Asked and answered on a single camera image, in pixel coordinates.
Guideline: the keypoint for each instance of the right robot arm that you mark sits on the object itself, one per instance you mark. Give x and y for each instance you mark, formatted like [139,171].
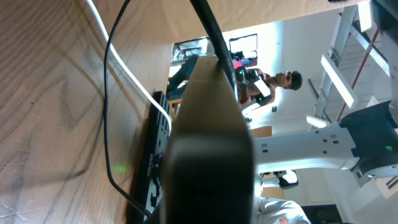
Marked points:
[364,141]

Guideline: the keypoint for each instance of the person in background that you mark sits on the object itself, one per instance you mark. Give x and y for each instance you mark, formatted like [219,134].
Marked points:
[247,92]

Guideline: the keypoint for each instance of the cardboard panel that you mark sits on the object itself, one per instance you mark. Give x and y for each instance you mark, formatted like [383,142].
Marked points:
[177,18]

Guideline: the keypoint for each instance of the red pipe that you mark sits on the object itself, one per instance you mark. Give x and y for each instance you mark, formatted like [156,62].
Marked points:
[357,66]

